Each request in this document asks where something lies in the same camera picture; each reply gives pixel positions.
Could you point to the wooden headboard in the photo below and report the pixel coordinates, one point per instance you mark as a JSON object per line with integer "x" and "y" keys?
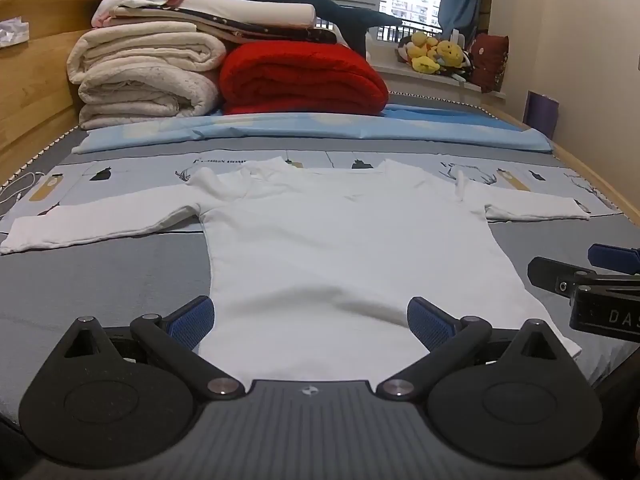
{"x": 30, "y": 90}

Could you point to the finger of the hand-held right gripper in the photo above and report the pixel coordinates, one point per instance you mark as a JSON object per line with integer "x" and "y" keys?
{"x": 555, "y": 272}
{"x": 612, "y": 255}

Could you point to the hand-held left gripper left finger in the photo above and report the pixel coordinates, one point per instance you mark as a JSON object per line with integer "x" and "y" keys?
{"x": 192, "y": 321}

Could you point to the purple box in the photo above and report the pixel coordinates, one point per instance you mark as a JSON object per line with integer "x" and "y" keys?
{"x": 541, "y": 115}

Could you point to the white long-sleeve shirt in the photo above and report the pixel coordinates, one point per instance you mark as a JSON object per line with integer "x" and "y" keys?
{"x": 325, "y": 240}

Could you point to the dark red cushion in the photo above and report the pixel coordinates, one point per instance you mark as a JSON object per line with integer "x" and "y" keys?
{"x": 489, "y": 62}

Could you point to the red folded blanket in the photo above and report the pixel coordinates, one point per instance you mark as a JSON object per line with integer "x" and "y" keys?
{"x": 300, "y": 80}

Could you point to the wooden bed side rail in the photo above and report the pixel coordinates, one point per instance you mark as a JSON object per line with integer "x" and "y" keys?
{"x": 602, "y": 186}

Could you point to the grey printed bed sheet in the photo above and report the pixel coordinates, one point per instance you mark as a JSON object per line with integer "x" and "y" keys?
{"x": 100, "y": 280}

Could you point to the white tissue pack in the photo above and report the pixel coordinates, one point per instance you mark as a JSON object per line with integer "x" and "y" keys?
{"x": 12, "y": 32}

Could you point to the yellow plush toy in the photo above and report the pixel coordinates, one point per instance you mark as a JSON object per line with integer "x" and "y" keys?
{"x": 425, "y": 57}
{"x": 449, "y": 54}

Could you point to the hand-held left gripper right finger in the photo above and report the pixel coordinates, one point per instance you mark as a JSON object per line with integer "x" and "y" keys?
{"x": 428, "y": 324}

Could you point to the light blue quilt cover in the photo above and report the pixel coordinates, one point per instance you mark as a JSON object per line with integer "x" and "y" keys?
{"x": 300, "y": 128}

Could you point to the white folded sheet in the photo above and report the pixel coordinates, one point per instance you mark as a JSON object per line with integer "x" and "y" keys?
{"x": 250, "y": 12}

